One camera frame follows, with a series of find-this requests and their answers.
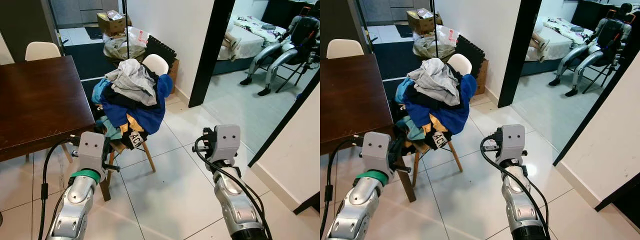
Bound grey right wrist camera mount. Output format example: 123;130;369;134
500;124;526;162
212;125;242;163

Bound white chair wooden legs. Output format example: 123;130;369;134
411;53;473;189
102;54;171;188

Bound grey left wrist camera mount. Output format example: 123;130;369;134
77;131;107;177
361;131;392;176

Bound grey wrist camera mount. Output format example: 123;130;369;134
77;131;107;177
500;124;526;162
212;125;242;163
361;131;392;176

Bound seated silver humanoid robot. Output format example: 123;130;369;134
239;1;321;97
548;2;637;97

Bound light blue garment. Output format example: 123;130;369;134
91;77;112;104
395;77;416;104

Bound open cardboard box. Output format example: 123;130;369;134
406;8;444;35
96;10;133;37

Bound yellow garment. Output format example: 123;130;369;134
429;114;448;133
125;114;146;133

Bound cream dining chair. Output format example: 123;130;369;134
25;41;62;62
326;39;365;60

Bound white plastic bag red print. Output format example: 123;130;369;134
436;25;461;48
127;26;151;49

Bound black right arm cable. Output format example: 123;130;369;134
480;134;552;236
193;136;274;240

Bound olive plastic bag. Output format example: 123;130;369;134
413;34;457;61
103;36;147;63

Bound black door frame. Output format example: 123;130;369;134
188;0;236;108
497;0;544;108

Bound teal garment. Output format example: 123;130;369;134
400;116;426;141
97;116;123;141

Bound black foam mat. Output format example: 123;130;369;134
455;35;488;68
145;35;179;71

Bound grey garment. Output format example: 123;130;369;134
407;58;462;107
104;58;158;107

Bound thin black stand pole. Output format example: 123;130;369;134
121;0;132;60
431;0;441;58

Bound brown cardboard sheet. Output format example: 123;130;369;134
475;59;489;96
169;59;180;95

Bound bed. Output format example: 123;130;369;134
214;14;291;76
521;15;593;77

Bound grey cabinet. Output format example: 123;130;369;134
50;0;121;28
360;0;433;26

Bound black floor rug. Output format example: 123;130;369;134
61;42;120;81
372;40;426;79

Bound dark wooden table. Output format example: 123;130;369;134
0;55;112;202
320;53;417;203

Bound person bare leg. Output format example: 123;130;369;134
531;31;551;62
223;31;242;62

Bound black garment white letters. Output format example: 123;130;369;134
431;130;453;150
120;127;150;151

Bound patterned white blanket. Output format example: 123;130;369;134
544;17;596;46
235;15;287;43

